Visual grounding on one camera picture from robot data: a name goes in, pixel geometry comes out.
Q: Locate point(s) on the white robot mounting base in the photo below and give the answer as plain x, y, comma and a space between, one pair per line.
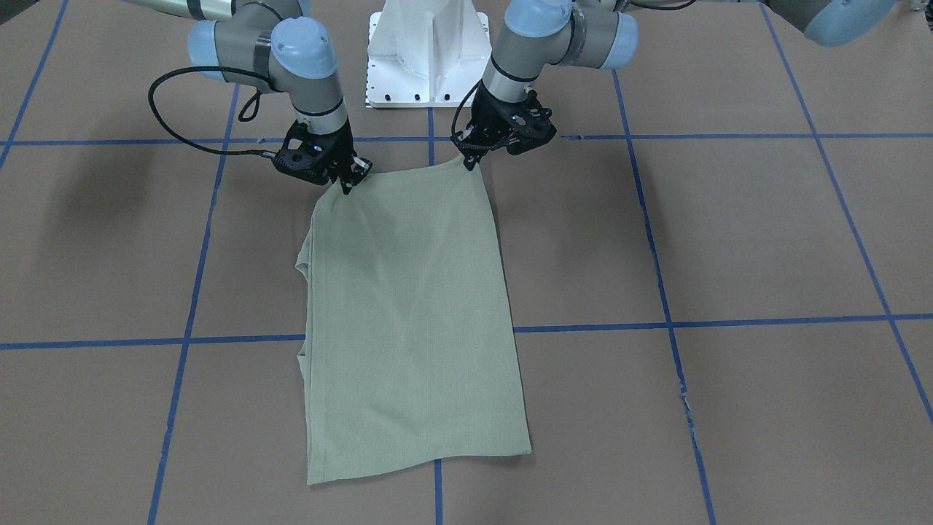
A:
425, 53

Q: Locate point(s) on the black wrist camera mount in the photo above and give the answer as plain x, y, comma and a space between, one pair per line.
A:
530, 124
306, 155

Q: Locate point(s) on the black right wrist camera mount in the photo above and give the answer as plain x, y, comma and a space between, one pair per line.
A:
306, 155

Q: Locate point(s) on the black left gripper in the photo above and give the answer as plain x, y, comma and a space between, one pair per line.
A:
487, 119

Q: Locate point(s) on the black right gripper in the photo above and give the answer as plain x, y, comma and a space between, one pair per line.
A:
337, 150

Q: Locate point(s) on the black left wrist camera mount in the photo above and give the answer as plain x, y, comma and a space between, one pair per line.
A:
530, 124

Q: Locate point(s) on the olive green long-sleeve shirt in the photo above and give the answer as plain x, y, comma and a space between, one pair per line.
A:
409, 352

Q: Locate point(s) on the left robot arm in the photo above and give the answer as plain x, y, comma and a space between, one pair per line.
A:
603, 35

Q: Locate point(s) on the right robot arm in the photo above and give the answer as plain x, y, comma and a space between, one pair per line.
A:
277, 47

